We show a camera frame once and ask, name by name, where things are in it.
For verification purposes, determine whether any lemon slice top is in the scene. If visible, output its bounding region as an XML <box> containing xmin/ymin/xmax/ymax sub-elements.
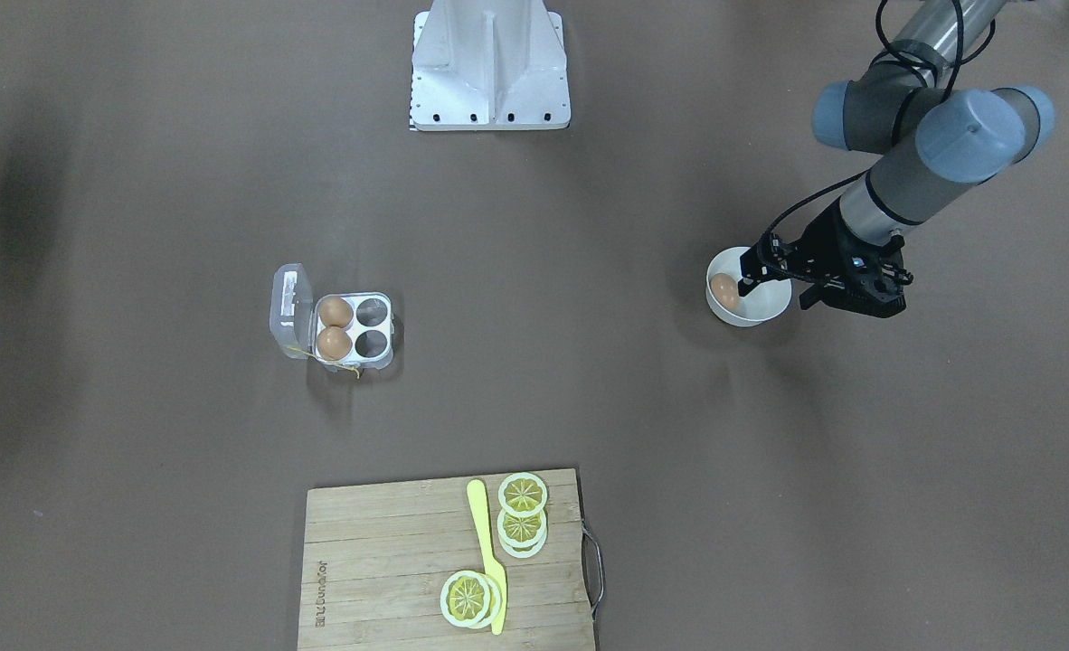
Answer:
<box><xmin>497</xmin><ymin>471</ymin><xmax>549</xmax><ymax>516</ymax></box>

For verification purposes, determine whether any lemon slice near knife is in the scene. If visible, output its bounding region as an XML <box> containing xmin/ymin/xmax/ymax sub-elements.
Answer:
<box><xmin>439</xmin><ymin>570</ymin><xmax>503</xmax><ymax>630</ymax></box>

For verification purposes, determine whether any yellow plastic knife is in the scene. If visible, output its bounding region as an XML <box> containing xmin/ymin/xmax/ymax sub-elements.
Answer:
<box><xmin>466</xmin><ymin>478</ymin><xmax>508</xmax><ymax>636</ymax></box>

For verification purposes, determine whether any brown egg in box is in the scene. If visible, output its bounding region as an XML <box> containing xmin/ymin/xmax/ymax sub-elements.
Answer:
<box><xmin>317</xmin><ymin>294</ymin><xmax>354</xmax><ymax>328</ymax></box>
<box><xmin>315</xmin><ymin>325</ymin><xmax>353</xmax><ymax>362</ymax></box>

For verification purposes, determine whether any wooden cutting board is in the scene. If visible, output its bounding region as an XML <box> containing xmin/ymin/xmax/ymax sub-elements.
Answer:
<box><xmin>298</xmin><ymin>468</ymin><xmax>601</xmax><ymax>650</ymax></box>

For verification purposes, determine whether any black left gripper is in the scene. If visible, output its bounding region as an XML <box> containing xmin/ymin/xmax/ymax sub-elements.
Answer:
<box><xmin>737</xmin><ymin>201</ymin><xmax>913</xmax><ymax>317</ymax></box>

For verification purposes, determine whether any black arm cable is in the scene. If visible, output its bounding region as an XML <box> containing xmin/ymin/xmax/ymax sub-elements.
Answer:
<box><xmin>763</xmin><ymin>0</ymin><xmax>997</xmax><ymax>250</ymax></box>

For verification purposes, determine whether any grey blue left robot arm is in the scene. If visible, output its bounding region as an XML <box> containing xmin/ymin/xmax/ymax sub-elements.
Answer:
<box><xmin>704</xmin><ymin>1</ymin><xmax>1056</xmax><ymax>322</ymax></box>

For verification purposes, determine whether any white ceramic bowl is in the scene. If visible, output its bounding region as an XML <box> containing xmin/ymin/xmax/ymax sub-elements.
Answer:
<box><xmin>704</xmin><ymin>246</ymin><xmax>792</xmax><ymax>328</ymax></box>

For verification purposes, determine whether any clear plastic egg box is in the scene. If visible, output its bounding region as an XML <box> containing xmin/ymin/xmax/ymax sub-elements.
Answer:
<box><xmin>269</xmin><ymin>263</ymin><xmax>394</xmax><ymax>376</ymax></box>

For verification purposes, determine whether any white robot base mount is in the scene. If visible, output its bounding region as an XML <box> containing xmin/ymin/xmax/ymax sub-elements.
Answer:
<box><xmin>408</xmin><ymin>1</ymin><xmax>572</xmax><ymax>131</ymax></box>

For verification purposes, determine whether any brown egg from bowl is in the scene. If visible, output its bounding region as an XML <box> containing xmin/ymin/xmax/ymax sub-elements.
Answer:
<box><xmin>708</xmin><ymin>273</ymin><xmax>741</xmax><ymax>312</ymax></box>

